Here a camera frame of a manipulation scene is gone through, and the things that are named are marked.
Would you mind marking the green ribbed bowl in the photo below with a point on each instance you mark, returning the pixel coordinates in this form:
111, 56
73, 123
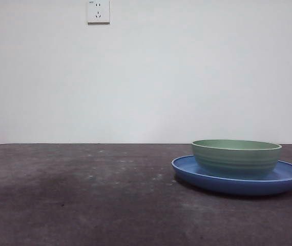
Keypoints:
235, 161

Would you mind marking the blue round plate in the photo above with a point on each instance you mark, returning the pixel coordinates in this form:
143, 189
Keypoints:
238, 185

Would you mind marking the dark grey table mat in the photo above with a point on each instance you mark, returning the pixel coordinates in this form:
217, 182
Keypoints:
84, 205

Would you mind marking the white wall power socket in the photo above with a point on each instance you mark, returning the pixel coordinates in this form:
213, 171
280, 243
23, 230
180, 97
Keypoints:
98, 12

